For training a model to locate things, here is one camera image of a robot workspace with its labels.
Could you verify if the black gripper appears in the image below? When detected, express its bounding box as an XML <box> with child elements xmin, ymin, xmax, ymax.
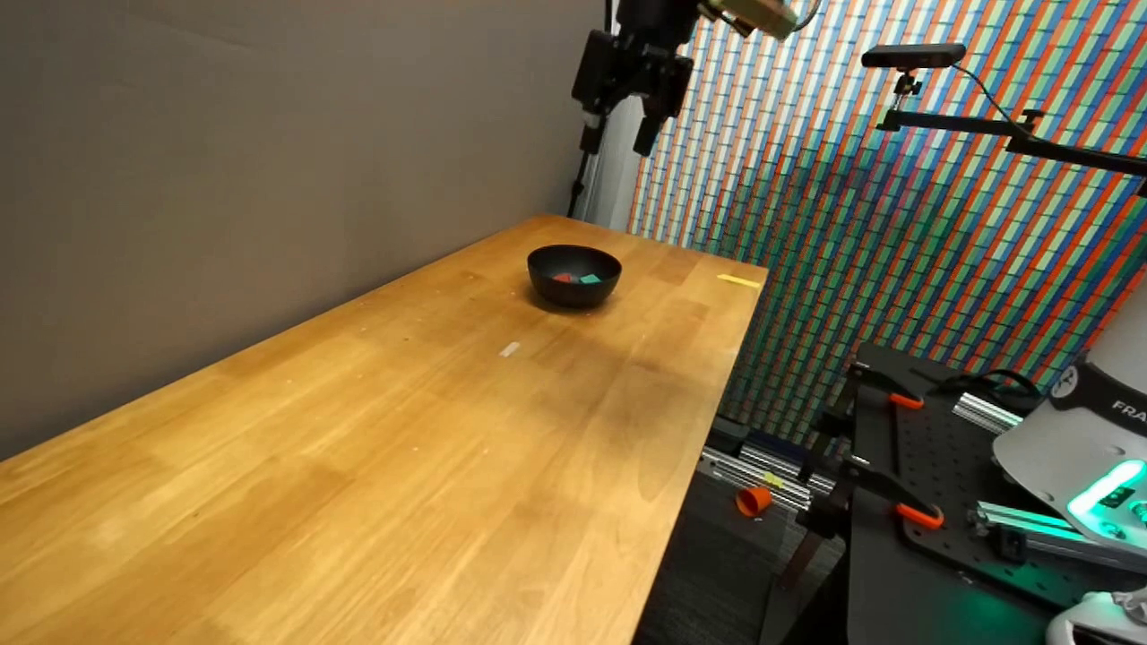
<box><xmin>569</xmin><ymin>0</ymin><xmax>701</xmax><ymax>160</ymax></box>

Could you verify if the black bowl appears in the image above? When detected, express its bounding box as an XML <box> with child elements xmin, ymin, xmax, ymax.
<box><xmin>523</xmin><ymin>245</ymin><xmax>628</xmax><ymax>316</ymax></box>

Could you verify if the colourful patterned backdrop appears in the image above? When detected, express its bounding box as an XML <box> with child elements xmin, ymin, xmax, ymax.
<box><xmin>622</xmin><ymin>0</ymin><xmax>1147</xmax><ymax>452</ymax></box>

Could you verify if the orange capped clamp end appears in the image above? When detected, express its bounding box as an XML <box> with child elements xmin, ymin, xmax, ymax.
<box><xmin>730</xmin><ymin>482</ymin><xmax>778</xmax><ymax>525</ymax></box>

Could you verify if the short aluminium extrusion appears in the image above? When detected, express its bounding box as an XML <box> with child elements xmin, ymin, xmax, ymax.
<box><xmin>949</xmin><ymin>391</ymin><xmax>1033</xmax><ymax>439</ymax></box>

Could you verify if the black perforated mounting table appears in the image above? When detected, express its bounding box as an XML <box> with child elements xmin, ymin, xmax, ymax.
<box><xmin>841</xmin><ymin>343</ymin><xmax>1147</xmax><ymax>645</ymax></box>

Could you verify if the long aluminium extrusion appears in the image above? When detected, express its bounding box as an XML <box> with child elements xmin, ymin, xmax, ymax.
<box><xmin>972</xmin><ymin>498</ymin><xmax>1147</xmax><ymax>581</ymax></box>

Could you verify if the white grey device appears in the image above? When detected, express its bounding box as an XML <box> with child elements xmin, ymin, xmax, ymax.
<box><xmin>1044</xmin><ymin>589</ymin><xmax>1147</xmax><ymax>645</ymax></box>

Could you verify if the beige wrist camera box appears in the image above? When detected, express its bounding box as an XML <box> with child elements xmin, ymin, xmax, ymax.
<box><xmin>714</xmin><ymin>0</ymin><xmax>800</xmax><ymax>44</ymax></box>

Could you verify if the black bar camera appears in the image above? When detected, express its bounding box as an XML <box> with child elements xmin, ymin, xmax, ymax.
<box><xmin>859</xmin><ymin>41</ymin><xmax>972</xmax><ymax>72</ymax></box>

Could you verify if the black clamp orange handle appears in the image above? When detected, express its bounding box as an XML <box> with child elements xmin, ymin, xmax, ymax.
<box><xmin>847</xmin><ymin>363</ymin><xmax>931</xmax><ymax>418</ymax></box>
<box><xmin>833</xmin><ymin>457</ymin><xmax>949</xmax><ymax>538</ymax></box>

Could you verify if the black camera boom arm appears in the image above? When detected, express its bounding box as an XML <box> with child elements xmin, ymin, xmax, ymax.
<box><xmin>874</xmin><ymin>68</ymin><xmax>1147</xmax><ymax>202</ymax></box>

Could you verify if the striped aluminium rail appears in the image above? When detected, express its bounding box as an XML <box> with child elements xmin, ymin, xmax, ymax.
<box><xmin>695</xmin><ymin>443</ymin><xmax>841</xmax><ymax>515</ymax></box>

